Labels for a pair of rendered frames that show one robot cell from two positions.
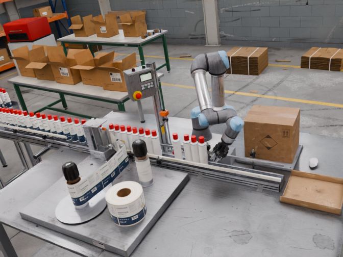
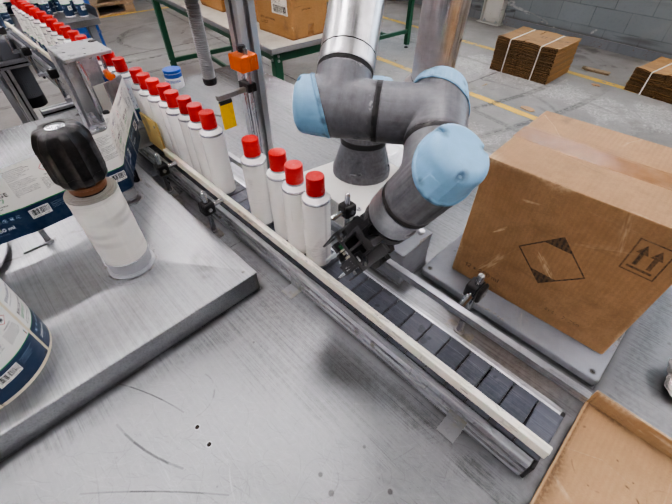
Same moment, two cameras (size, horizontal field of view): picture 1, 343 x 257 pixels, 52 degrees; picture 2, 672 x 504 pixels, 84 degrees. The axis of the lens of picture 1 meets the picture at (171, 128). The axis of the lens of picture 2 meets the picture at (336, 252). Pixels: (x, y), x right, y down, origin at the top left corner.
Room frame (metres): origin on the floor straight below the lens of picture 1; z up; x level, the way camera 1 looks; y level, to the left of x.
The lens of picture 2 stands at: (1.35, -0.32, 1.43)
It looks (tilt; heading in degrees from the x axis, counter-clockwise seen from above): 45 degrees down; 12
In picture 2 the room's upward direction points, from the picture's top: straight up
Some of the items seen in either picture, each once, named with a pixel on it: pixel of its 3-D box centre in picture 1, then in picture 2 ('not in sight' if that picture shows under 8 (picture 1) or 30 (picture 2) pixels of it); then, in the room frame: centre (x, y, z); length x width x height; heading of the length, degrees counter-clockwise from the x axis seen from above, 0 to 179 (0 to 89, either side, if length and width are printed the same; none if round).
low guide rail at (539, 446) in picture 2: (194, 163); (288, 248); (1.86, -0.11, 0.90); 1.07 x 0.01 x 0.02; 56
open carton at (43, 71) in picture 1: (46, 64); not in sight; (4.67, 1.51, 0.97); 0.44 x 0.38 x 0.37; 145
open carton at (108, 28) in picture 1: (104, 26); not in sight; (6.77, 0.92, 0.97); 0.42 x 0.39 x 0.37; 138
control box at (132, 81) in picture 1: (140, 83); not in sight; (2.18, 0.15, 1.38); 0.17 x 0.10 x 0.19; 111
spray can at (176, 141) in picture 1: (177, 147); (257, 182); (1.97, -0.02, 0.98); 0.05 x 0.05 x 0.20
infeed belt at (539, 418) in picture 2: (160, 159); (230, 198); (2.05, 0.11, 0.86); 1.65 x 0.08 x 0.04; 56
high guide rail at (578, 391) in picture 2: (198, 151); (314, 213); (1.92, -0.15, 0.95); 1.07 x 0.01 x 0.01; 56
